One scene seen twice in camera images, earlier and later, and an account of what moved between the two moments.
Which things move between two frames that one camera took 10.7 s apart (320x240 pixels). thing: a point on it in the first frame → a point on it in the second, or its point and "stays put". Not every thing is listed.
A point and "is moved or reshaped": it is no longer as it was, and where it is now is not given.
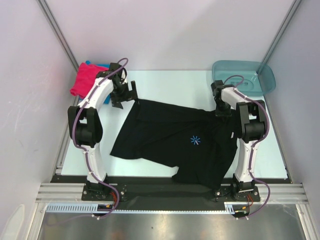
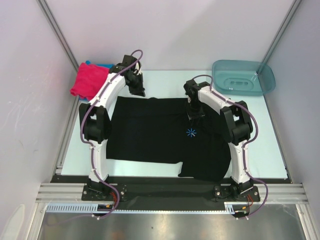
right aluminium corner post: (267, 53) stays put
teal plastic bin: (249, 78) stays put
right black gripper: (226, 113) → (192, 115)
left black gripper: (129, 95) → (140, 90)
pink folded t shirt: (86, 75) stays put
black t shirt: (201, 145) is moved or reshaped
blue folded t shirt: (107, 99) stays put
